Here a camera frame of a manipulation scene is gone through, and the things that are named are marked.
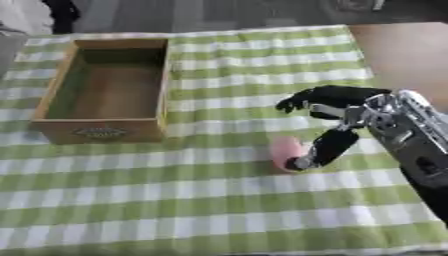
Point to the tan open cardboard box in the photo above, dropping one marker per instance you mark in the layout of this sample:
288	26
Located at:
106	91

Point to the black object on floor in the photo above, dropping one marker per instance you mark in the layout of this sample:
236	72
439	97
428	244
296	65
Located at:
62	14

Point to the pink round toy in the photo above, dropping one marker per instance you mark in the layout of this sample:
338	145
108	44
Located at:
286	150

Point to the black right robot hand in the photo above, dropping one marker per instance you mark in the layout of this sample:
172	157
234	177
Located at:
335	96

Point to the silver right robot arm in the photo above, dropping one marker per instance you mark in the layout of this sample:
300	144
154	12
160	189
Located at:
412	140

